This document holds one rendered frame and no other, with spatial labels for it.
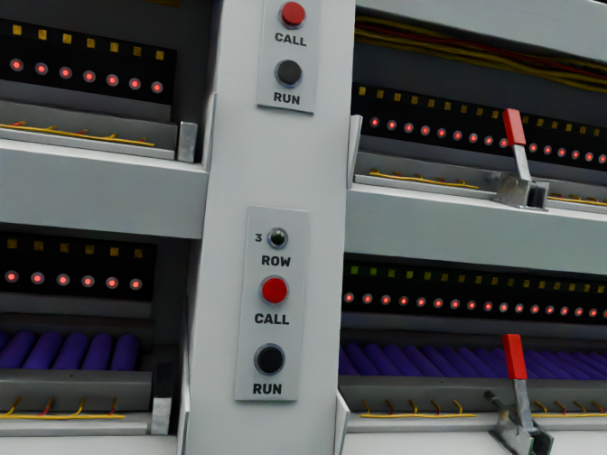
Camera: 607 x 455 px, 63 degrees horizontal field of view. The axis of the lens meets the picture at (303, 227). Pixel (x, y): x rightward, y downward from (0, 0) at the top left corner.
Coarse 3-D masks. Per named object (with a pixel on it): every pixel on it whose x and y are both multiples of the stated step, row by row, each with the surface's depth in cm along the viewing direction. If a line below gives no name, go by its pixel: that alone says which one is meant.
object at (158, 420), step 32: (160, 352) 45; (160, 384) 35; (128, 416) 35; (160, 416) 33; (0, 448) 30; (32, 448) 31; (64, 448) 31; (96, 448) 31; (128, 448) 32; (160, 448) 32
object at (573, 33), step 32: (384, 0) 38; (416, 0) 39; (448, 0) 40; (480, 0) 40; (512, 0) 41; (544, 0) 42; (576, 0) 42; (384, 32) 50; (448, 32) 57; (480, 32) 41; (512, 32) 42; (544, 32) 42; (576, 32) 43; (480, 64) 58; (512, 64) 55; (544, 64) 59; (576, 64) 57
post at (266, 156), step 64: (256, 0) 34; (256, 64) 34; (320, 64) 35; (256, 128) 33; (320, 128) 34; (256, 192) 33; (320, 192) 34; (192, 256) 43; (320, 256) 33; (192, 320) 34; (320, 320) 33; (192, 384) 30; (320, 384) 32; (192, 448) 30; (256, 448) 31; (320, 448) 32
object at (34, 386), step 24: (0, 384) 33; (24, 384) 33; (48, 384) 34; (72, 384) 34; (96, 384) 34; (120, 384) 35; (144, 384) 35; (0, 408) 33; (24, 408) 34; (48, 408) 33; (72, 408) 34; (96, 408) 35; (120, 408) 35; (144, 408) 36
